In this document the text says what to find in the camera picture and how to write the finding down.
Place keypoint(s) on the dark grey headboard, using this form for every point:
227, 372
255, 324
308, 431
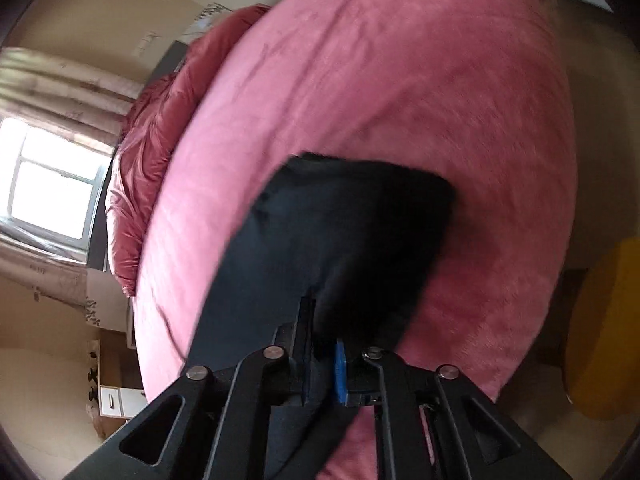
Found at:
97, 230

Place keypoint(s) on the window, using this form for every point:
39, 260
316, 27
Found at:
50, 185

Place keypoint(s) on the white drawer cabinet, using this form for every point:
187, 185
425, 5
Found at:
117, 400

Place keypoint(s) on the yellow object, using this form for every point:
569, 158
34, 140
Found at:
610, 335

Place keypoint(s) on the pink bed blanket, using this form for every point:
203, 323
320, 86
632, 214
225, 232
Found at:
400, 85

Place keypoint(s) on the red quilt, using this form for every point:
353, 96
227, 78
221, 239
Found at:
145, 160

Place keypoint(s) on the patterned curtain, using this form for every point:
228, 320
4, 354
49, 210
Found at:
65, 85
35, 265

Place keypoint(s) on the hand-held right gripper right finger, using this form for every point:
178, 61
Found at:
341, 375

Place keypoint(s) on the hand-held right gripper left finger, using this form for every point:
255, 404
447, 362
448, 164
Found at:
292, 360

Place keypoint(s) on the black pants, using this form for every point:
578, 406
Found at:
350, 220

